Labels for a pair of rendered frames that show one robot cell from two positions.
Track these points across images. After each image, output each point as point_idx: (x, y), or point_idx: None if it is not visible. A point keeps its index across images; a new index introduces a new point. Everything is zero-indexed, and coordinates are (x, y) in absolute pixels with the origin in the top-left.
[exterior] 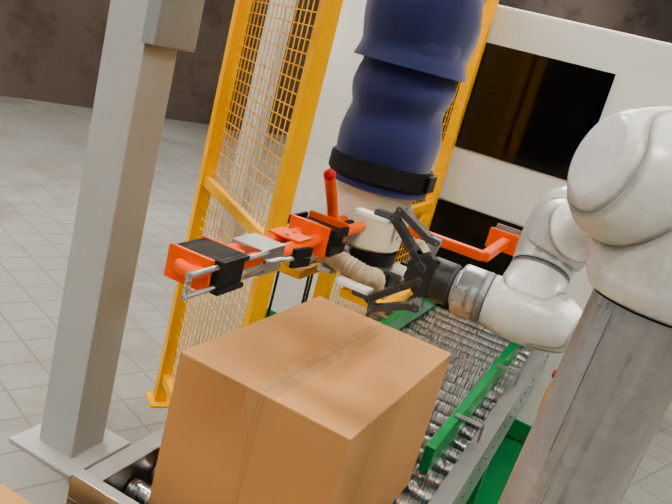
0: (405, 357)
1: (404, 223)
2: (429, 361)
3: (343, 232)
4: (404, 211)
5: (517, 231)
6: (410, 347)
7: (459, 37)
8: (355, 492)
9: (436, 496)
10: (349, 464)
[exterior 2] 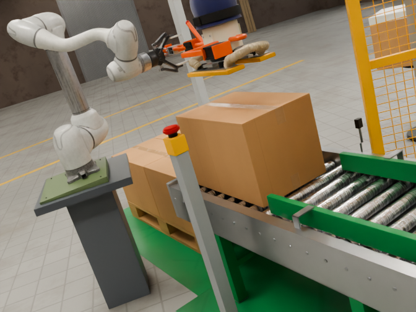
0: (234, 116)
1: (165, 38)
2: (230, 120)
3: (187, 43)
4: (161, 34)
5: (214, 44)
6: (246, 115)
7: None
8: (197, 150)
9: (237, 205)
10: (182, 129)
